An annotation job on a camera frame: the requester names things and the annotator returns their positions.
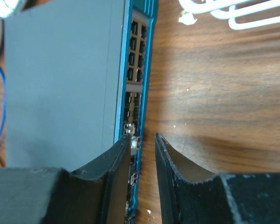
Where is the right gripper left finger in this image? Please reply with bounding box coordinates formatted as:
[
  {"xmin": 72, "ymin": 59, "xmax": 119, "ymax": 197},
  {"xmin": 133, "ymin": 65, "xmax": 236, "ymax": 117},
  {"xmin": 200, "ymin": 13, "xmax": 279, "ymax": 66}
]
[{"xmin": 0, "ymin": 134, "xmax": 131, "ymax": 224}]

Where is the white wire dish rack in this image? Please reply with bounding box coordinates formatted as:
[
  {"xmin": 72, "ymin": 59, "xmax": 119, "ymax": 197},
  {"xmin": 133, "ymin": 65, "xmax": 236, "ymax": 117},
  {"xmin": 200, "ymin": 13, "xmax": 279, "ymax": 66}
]
[{"xmin": 178, "ymin": 0, "xmax": 280, "ymax": 30}]

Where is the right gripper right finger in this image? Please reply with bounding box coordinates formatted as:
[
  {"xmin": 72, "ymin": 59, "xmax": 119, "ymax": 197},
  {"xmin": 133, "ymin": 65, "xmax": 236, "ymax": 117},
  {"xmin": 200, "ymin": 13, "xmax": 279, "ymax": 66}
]
[{"xmin": 155, "ymin": 133, "xmax": 280, "ymax": 224}]

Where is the black network switch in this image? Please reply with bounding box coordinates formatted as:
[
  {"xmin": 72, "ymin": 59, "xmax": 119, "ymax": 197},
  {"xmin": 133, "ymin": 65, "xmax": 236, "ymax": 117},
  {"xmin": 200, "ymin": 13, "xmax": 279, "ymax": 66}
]
[{"xmin": 4, "ymin": 0, "xmax": 158, "ymax": 224}]

